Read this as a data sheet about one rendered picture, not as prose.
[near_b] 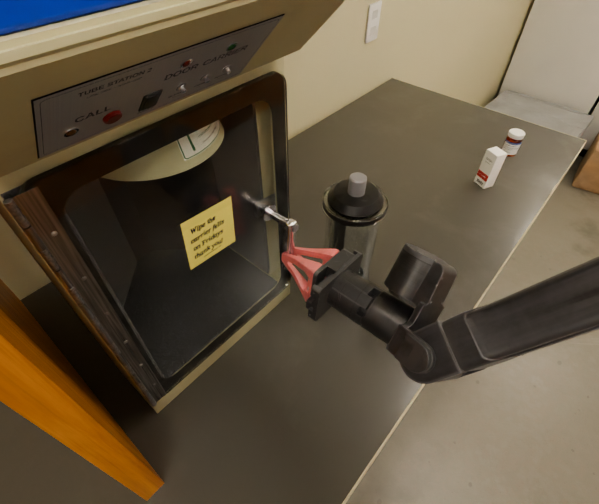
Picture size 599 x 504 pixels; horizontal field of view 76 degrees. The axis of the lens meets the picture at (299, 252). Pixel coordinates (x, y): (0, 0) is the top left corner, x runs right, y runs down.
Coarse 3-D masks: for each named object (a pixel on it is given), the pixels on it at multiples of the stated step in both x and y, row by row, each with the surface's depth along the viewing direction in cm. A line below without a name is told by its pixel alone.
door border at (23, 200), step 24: (24, 192) 29; (48, 216) 31; (48, 240) 32; (72, 264) 35; (96, 288) 38; (96, 312) 40; (120, 336) 44; (120, 360) 46; (144, 360) 50; (144, 384) 53
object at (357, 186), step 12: (348, 180) 64; (360, 180) 59; (336, 192) 62; (348, 192) 61; (360, 192) 60; (372, 192) 62; (336, 204) 61; (348, 204) 60; (360, 204) 60; (372, 204) 60; (360, 216) 60
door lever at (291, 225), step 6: (270, 210) 55; (264, 216) 55; (270, 216) 55; (276, 216) 54; (282, 216) 54; (282, 222) 54; (288, 222) 53; (294, 222) 53; (288, 228) 53; (294, 228) 53; (288, 234) 54; (294, 234) 54; (288, 240) 54; (294, 240) 55; (282, 246) 56; (288, 246) 55; (294, 246) 56; (282, 252) 57; (288, 252) 56; (282, 264) 58
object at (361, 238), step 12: (324, 192) 64; (324, 204) 62; (384, 204) 62; (336, 216) 60; (348, 216) 60; (372, 216) 60; (336, 228) 63; (348, 228) 62; (360, 228) 62; (372, 228) 63; (336, 240) 65; (348, 240) 64; (360, 240) 64; (372, 240) 66; (360, 252) 66; (372, 252) 69; (360, 264) 68
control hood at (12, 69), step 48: (144, 0) 20; (192, 0) 21; (240, 0) 23; (288, 0) 27; (336, 0) 34; (0, 48) 16; (48, 48) 17; (96, 48) 19; (144, 48) 21; (288, 48) 39; (0, 96) 18; (0, 144) 22
